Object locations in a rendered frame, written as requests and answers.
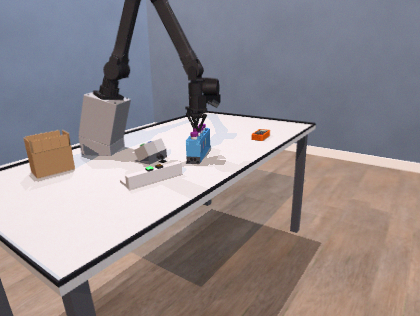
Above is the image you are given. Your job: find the small brown cardboard box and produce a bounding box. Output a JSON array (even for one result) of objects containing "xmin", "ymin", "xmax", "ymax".
[{"xmin": 23, "ymin": 130, "xmax": 75, "ymax": 179}]

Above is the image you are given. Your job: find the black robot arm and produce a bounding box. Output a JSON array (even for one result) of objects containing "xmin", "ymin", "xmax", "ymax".
[{"xmin": 93, "ymin": 0, "xmax": 220, "ymax": 109}]

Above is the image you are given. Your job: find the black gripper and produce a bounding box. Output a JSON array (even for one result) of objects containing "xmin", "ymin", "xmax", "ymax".
[{"xmin": 185, "ymin": 94, "xmax": 207, "ymax": 131}]

